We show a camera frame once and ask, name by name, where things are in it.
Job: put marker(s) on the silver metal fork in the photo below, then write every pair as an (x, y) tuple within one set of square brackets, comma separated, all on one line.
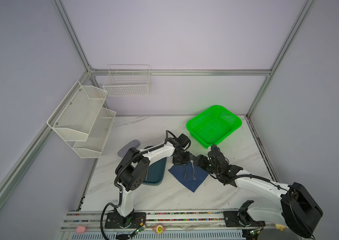
[(193, 170)]

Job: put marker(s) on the white wire wall basket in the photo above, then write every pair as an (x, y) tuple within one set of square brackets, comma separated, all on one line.
[(128, 80)]

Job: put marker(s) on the green perforated plastic basket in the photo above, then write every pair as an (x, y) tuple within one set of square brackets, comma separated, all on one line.
[(213, 125)]

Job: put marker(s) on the grey oval stone pad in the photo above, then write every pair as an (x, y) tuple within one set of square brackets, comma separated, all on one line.
[(133, 144)]

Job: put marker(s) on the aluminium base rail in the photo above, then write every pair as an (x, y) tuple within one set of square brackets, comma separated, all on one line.
[(180, 225)]

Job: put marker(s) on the white mesh two-tier shelf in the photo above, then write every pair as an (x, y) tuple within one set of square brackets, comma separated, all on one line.
[(82, 121)]

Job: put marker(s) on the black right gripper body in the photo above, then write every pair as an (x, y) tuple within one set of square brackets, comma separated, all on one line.
[(206, 165)]

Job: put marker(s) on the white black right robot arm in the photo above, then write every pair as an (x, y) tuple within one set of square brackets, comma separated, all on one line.
[(293, 206)]

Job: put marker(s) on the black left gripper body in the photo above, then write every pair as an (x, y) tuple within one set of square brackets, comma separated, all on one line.
[(183, 158)]

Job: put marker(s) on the silver metal knife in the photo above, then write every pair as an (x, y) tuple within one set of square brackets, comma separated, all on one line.
[(185, 174)]

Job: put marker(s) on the pink green round toy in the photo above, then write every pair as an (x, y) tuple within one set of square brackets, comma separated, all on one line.
[(159, 229)]

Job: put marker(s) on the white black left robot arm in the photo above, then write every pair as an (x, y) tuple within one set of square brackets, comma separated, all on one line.
[(133, 168)]

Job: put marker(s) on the pink small toy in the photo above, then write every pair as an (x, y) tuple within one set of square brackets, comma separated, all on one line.
[(80, 229)]

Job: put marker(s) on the dark blue paper napkin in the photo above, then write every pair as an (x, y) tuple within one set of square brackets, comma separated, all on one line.
[(178, 172)]

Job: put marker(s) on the teal plastic utensil tray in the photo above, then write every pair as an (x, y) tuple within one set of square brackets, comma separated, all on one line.
[(155, 173)]

